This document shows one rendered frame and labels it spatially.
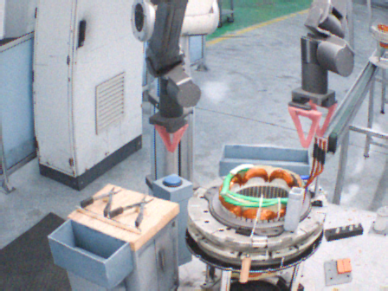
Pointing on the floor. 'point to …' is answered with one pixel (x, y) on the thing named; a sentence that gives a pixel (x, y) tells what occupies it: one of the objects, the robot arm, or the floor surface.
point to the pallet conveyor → (340, 136)
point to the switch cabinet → (86, 88)
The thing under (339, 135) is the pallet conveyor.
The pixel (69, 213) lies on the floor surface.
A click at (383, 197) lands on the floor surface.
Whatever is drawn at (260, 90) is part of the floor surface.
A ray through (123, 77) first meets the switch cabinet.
